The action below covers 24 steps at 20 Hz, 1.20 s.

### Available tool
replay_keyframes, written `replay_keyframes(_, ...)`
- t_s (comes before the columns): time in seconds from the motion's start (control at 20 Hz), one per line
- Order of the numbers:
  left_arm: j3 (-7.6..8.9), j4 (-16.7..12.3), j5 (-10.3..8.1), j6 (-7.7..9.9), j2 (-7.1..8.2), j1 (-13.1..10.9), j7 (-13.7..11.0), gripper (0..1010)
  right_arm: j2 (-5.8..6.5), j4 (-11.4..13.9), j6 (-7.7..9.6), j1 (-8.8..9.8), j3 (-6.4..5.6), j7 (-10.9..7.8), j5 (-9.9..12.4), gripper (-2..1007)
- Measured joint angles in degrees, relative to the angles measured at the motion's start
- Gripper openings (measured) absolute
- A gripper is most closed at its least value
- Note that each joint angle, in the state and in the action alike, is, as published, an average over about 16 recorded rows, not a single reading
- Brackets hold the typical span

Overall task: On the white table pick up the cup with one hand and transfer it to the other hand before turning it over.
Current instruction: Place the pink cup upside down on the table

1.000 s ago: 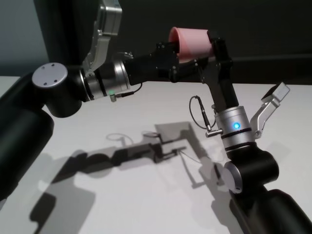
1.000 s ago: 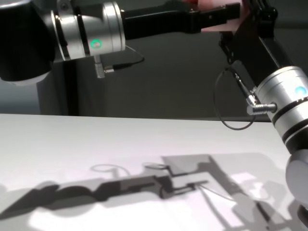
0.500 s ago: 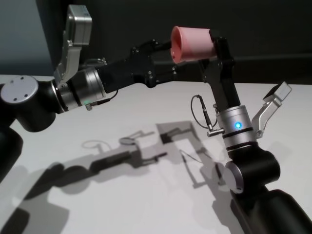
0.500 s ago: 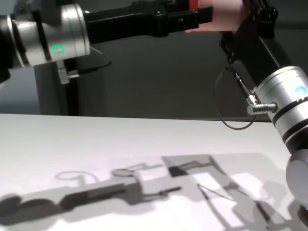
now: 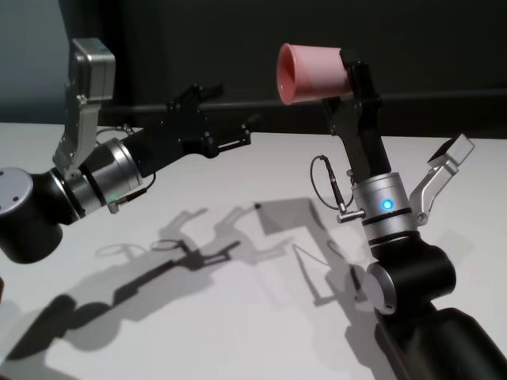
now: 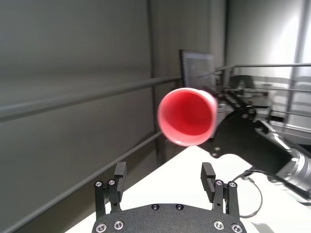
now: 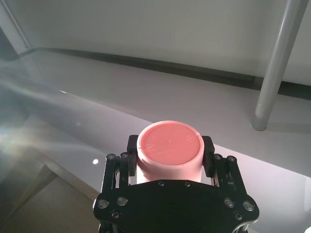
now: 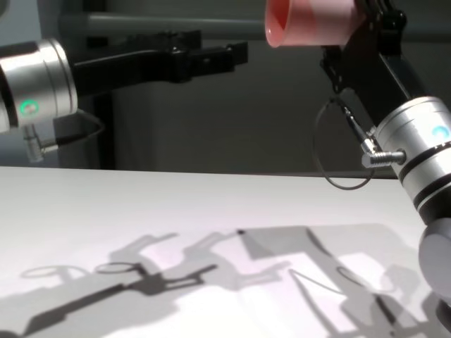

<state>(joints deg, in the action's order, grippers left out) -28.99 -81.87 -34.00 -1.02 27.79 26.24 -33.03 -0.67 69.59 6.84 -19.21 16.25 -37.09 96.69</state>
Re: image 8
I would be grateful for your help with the pink plastic cup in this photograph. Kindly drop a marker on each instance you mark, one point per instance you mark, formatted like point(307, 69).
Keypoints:
point(310, 21)

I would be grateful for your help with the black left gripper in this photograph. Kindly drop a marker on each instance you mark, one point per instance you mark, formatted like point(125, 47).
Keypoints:
point(123, 72)

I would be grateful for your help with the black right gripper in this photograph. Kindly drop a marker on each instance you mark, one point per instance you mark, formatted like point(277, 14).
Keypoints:
point(384, 74)

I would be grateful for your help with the grey horizontal metal rail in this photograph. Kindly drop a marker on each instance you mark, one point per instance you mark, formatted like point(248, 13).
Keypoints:
point(141, 23)

